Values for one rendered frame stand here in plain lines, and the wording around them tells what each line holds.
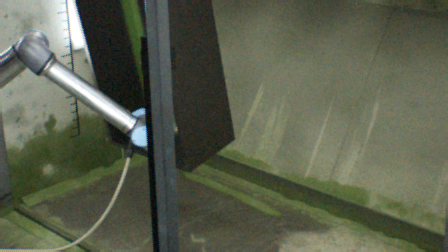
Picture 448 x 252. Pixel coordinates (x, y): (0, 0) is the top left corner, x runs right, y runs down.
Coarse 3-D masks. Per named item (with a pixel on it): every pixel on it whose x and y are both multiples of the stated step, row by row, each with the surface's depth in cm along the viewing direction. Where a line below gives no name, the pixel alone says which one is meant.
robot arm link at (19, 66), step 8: (32, 32) 312; (40, 32) 315; (48, 40) 317; (8, 48) 315; (16, 48) 311; (0, 56) 314; (8, 56) 312; (16, 56) 311; (0, 64) 312; (8, 64) 312; (16, 64) 312; (0, 72) 312; (8, 72) 313; (16, 72) 315; (0, 80) 314; (8, 80) 316; (0, 88) 318
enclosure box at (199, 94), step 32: (96, 0) 373; (128, 0) 389; (192, 0) 338; (96, 32) 378; (128, 32) 394; (192, 32) 343; (96, 64) 382; (128, 64) 399; (192, 64) 348; (128, 96) 404; (192, 96) 353; (224, 96) 371; (192, 128) 358; (224, 128) 376; (192, 160) 363
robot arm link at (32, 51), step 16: (32, 48) 300; (48, 48) 304; (32, 64) 300; (48, 64) 300; (64, 80) 304; (80, 80) 307; (80, 96) 307; (96, 96) 309; (96, 112) 312; (112, 112) 311; (128, 112) 316; (128, 128) 314; (144, 128) 314; (144, 144) 317
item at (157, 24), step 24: (168, 24) 218; (168, 48) 220; (168, 72) 222; (168, 96) 225; (168, 120) 227; (168, 144) 229; (168, 168) 232; (168, 192) 234; (168, 216) 237; (168, 240) 240
